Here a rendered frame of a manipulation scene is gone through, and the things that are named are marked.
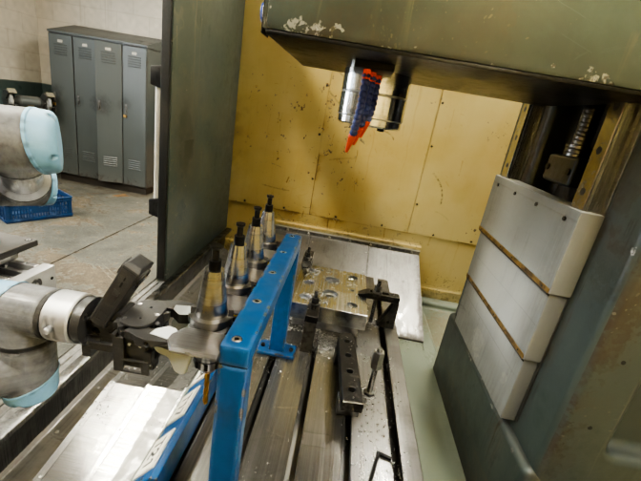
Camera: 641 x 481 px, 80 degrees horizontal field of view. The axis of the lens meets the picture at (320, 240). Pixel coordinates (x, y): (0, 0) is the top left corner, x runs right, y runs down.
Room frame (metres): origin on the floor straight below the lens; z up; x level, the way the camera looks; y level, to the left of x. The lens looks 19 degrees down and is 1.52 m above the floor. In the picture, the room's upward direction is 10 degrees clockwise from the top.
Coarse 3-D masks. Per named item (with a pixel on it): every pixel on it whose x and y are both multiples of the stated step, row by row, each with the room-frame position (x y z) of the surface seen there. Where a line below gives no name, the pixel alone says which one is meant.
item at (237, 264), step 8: (232, 248) 0.57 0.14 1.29; (240, 248) 0.57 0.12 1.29; (232, 256) 0.56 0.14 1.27; (240, 256) 0.56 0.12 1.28; (232, 264) 0.56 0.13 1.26; (240, 264) 0.56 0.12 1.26; (232, 272) 0.56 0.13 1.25; (240, 272) 0.56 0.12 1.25; (232, 280) 0.56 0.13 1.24; (240, 280) 0.56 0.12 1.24; (248, 280) 0.58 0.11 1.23
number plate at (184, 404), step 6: (192, 390) 0.62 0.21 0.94; (186, 396) 0.61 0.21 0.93; (192, 396) 0.59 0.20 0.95; (180, 402) 0.60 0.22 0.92; (186, 402) 0.58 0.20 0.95; (180, 408) 0.57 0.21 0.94; (186, 408) 0.55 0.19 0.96; (174, 414) 0.57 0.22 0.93; (180, 414) 0.54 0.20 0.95; (174, 420) 0.54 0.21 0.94; (168, 426) 0.54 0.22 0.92
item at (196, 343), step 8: (184, 328) 0.43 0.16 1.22; (192, 328) 0.43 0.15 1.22; (176, 336) 0.41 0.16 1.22; (184, 336) 0.42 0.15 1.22; (192, 336) 0.42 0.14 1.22; (200, 336) 0.42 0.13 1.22; (208, 336) 0.42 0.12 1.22; (216, 336) 0.43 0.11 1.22; (224, 336) 0.43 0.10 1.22; (168, 344) 0.40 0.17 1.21; (176, 344) 0.40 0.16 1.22; (184, 344) 0.40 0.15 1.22; (192, 344) 0.40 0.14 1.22; (200, 344) 0.41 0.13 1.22; (208, 344) 0.41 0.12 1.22; (216, 344) 0.41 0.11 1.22; (176, 352) 0.39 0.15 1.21; (184, 352) 0.39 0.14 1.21; (192, 352) 0.39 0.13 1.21; (200, 352) 0.39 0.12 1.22; (208, 352) 0.39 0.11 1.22; (216, 352) 0.39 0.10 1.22; (216, 360) 0.38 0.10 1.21
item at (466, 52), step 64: (320, 0) 0.66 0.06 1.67; (384, 0) 0.66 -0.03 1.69; (448, 0) 0.66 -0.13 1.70; (512, 0) 0.65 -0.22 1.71; (576, 0) 0.65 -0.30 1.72; (640, 0) 0.65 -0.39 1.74; (320, 64) 1.00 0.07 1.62; (448, 64) 0.67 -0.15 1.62; (512, 64) 0.65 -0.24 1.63; (576, 64) 0.65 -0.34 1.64; (640, 64) 0.64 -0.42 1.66
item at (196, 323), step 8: (192, 312) 0.47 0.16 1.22; (232, 312) 0.48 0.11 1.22; (192, 320) 0.44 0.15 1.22; (200, 320) 0.44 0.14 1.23; (216, 320) 0.45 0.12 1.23; (224, 320) 0.45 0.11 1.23; (232, 320) 0.46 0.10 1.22; (200, 328) 0.44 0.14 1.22; (208, 328) 0.44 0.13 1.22; (216, 328) 0.44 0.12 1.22; (224, 328) 0.45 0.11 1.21
